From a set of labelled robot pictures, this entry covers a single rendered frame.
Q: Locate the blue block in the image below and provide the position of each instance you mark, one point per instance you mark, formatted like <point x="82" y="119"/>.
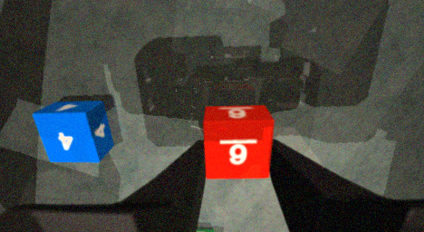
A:
<point x="74" y="131"/>

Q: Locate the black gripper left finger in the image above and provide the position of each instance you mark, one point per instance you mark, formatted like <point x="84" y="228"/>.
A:
<point x="170" y="202"/>

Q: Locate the red block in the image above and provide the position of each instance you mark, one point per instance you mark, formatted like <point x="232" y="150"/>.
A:
<point x="238" y="141"/>

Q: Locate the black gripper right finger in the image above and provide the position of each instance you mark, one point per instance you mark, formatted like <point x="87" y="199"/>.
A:
<point x="315" y="199"/>

